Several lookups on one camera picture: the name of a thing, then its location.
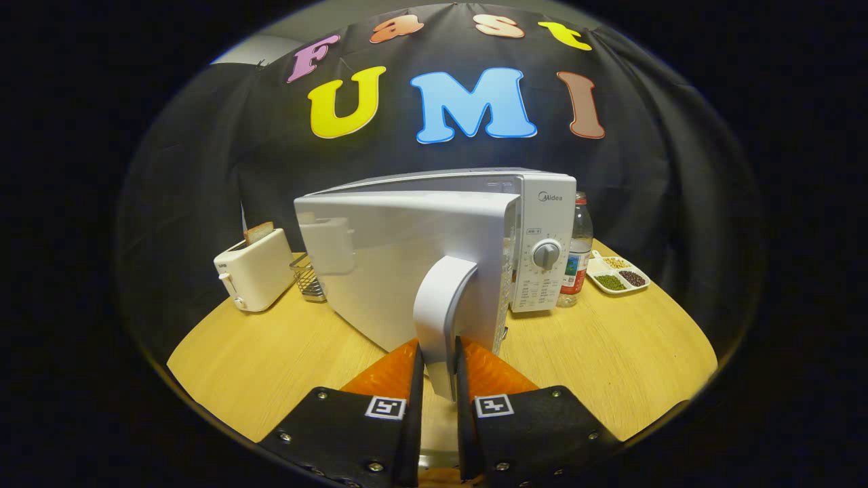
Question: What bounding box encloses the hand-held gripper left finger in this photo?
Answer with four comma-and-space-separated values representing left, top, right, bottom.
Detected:
258, 339, 427, 488

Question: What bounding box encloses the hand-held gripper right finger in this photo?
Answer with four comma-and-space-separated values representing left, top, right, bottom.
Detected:
453, 335, 621, 488

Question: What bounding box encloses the white microwave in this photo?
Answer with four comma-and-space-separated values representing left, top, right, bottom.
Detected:
293, 168, 577, 402

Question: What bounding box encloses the white divided bean dish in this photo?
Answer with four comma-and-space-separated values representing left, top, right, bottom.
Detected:
587, 250, 651, 296

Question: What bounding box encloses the clear bottle red label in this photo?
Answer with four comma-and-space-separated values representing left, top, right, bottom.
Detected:
556, 192, 594, 308

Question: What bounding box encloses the white toaster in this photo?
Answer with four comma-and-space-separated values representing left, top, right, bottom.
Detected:
214, 228, 296, 312

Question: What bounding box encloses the wire mesh holder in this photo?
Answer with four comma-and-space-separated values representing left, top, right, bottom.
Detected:
290, 253, 328, 303

